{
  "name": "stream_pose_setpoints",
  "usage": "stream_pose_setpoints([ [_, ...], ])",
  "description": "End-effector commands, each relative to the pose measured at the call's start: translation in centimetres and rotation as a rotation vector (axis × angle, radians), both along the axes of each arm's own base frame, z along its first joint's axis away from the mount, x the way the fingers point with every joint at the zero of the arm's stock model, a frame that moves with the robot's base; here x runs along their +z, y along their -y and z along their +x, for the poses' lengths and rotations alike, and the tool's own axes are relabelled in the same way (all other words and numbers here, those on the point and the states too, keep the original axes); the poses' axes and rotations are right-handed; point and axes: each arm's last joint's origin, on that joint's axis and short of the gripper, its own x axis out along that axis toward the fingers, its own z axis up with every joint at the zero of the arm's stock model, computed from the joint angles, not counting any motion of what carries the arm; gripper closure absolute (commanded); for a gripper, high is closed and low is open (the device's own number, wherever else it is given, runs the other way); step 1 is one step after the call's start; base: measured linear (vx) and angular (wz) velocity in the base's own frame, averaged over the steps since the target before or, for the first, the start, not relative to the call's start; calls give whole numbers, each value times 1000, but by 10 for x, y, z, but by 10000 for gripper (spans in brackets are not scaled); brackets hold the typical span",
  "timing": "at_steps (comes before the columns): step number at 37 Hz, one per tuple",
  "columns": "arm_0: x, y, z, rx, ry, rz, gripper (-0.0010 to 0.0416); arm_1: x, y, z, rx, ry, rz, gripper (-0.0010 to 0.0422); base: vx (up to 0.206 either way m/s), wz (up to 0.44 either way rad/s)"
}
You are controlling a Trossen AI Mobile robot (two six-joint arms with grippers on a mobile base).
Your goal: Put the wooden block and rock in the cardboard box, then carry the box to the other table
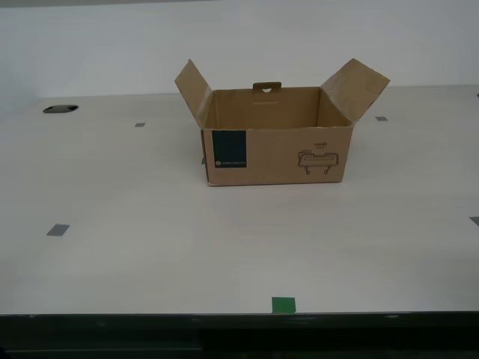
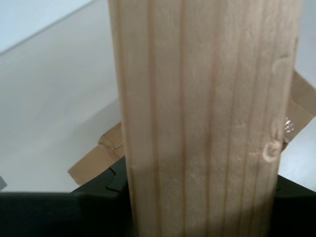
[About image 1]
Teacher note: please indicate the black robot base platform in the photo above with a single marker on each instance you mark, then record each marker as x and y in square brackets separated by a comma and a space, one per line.
[239, 336]

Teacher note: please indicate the cardboard box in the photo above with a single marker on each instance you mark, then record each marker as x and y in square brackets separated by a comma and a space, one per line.
[281, 161]

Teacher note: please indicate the large green tape square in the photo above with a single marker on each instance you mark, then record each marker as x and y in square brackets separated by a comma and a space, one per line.
[283, 305]

